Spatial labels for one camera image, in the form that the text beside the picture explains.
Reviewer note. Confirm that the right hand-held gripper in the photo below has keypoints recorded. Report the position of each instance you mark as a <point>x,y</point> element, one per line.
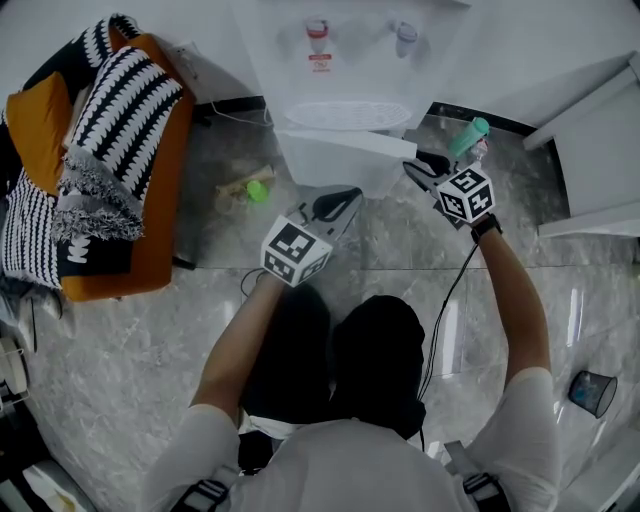
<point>465,195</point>

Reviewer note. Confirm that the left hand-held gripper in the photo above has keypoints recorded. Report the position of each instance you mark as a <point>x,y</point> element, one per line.
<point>295,250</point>

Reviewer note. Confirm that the white water dispenser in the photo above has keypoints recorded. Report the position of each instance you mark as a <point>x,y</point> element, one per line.
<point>360,75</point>

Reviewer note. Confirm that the person's right forearm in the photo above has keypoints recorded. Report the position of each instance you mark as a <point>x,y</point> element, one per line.
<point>520,310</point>

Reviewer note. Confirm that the person's left forearm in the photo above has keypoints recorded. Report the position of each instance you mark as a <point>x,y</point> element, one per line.
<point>235,345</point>

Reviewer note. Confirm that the white vanity cabinet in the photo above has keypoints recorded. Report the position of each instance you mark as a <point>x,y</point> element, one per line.
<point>600,165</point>

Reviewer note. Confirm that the green bottle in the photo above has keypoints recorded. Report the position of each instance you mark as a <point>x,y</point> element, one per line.
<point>467,136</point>

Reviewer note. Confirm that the small clear bottle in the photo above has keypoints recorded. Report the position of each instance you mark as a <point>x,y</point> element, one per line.
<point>480,151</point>

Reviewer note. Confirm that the green cup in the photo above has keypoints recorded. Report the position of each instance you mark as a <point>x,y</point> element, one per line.
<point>257,191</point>

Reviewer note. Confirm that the black wristwatch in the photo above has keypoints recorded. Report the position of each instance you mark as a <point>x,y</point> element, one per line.
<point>486,228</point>

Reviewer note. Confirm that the white drip tray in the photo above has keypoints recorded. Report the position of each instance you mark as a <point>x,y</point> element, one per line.
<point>345,115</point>

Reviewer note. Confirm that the person's black trousers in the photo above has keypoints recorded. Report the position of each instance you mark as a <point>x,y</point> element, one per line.
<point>380,360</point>

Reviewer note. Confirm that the orange sofa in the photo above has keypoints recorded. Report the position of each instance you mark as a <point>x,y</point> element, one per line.
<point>150,260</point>

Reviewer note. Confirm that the black white-print cushion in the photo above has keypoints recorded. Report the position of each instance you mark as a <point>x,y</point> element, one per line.
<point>110,255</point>

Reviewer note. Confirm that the black white striped blanket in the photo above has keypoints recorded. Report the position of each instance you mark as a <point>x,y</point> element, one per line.
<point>125,110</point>

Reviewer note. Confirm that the grey fringed throw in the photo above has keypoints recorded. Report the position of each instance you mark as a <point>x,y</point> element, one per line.
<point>95,210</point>

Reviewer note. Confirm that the person's white shirt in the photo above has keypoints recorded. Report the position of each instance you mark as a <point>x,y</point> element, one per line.
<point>360,470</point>

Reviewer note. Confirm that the black mesh waste bin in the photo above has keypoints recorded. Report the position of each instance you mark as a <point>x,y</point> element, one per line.
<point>592,395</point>

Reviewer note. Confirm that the orange cushion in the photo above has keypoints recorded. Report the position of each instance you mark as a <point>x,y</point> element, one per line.
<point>35,130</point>

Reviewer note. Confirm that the round white wooden table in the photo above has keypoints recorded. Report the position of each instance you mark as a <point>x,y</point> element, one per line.
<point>12,365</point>

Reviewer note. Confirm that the white furniture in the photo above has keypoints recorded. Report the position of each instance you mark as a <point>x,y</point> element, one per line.
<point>610,480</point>

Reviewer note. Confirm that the bin with white liner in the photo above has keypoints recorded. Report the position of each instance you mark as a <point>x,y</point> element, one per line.
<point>50,487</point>

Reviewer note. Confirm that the white wall socket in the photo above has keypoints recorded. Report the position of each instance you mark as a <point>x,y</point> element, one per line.
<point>186,60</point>

